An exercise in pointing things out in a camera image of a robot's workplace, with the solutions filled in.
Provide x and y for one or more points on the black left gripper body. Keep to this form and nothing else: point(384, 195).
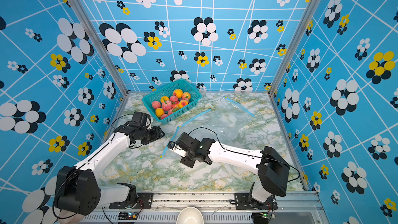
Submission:
point(147, 132)

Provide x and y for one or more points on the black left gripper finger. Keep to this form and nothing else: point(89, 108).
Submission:
point(155, 138)
point(156, 131)

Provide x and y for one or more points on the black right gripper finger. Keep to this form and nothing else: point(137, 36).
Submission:
point(171, 145)
point(180, 152)

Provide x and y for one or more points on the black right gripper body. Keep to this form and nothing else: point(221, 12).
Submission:
point(189, 159)

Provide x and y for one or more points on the clear zip bag blue zipper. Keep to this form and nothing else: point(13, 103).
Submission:
point(174, 139)

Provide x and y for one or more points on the yellow peach front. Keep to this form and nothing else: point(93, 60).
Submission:
point(159, 112)

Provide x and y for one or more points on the teal plastic mesh basket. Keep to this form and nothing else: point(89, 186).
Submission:
point(174, 107)

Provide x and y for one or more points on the yellow orange peach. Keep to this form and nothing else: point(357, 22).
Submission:
point(164, 99)

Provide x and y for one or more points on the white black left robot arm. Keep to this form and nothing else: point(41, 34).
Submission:
point(77, 190)

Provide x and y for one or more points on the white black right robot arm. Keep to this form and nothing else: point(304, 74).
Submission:
point(267, 164)

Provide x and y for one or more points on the pink peach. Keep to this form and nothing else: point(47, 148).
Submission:
point(156, 104)

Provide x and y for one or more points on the yellow red peach top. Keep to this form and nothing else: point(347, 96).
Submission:
point(178, 93)

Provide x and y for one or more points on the white bowl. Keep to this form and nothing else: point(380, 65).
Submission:
point(190, 215)

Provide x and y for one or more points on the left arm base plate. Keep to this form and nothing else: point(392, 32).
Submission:
point(141, 201)

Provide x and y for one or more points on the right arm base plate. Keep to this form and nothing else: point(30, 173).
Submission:
point(243, 201)

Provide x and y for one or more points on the aluminium front rail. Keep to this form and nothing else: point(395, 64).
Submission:
point(217, 207)

